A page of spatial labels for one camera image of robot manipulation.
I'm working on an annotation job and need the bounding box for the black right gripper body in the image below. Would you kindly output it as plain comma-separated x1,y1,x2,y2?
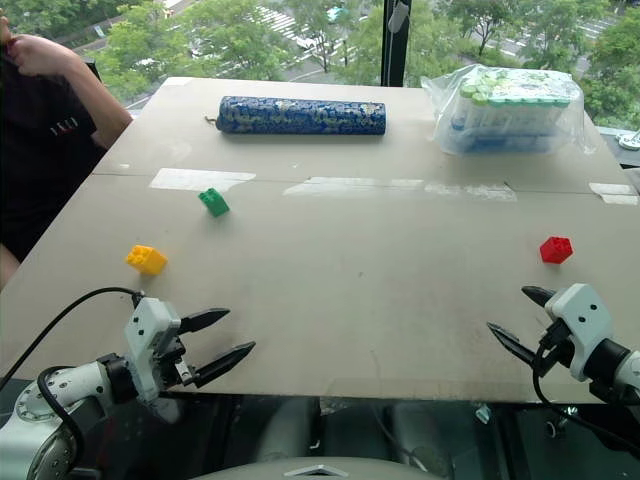
537,319,574,370

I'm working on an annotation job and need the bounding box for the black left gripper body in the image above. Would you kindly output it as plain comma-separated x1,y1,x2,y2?
157,335,197,389

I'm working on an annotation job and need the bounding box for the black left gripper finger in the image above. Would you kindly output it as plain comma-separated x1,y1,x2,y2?
178,308,232,334
192,341,257,389

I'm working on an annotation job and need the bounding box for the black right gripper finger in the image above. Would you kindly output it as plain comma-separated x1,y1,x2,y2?
521,285,558,315
486,322,542,368

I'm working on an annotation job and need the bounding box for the red toy brick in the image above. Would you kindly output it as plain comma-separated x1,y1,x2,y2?
539,236,576,264

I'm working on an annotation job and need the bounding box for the yellow toy brick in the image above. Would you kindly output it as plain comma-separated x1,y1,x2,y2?
124,244,169,276

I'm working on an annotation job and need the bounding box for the green toy brick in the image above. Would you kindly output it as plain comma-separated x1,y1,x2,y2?
197,187,231,219

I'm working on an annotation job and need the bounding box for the clear tape strip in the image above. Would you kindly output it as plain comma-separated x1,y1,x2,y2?
587,182,640,206

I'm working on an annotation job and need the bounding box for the grey robot torso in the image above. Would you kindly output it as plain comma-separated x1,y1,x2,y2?
192,453,454,480

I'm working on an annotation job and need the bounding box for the plastic bag of bottles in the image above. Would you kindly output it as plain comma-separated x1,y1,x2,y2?
420,63,599,157

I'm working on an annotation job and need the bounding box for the blue patterned roll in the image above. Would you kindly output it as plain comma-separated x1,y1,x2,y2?
203,95,388,137

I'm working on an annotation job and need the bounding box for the person in black shirt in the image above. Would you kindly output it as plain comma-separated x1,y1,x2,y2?
0,14,134,291

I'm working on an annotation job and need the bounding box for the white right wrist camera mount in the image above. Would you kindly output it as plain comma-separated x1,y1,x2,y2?
545,283,614,383

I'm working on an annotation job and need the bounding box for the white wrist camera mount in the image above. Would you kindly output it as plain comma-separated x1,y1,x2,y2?
545,283,614,383
123,296,182,404

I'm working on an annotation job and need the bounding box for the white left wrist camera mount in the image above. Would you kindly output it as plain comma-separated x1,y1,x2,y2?
123,296,182,404

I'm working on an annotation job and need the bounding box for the black window frame post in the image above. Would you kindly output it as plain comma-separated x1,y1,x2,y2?
380,0,407,88

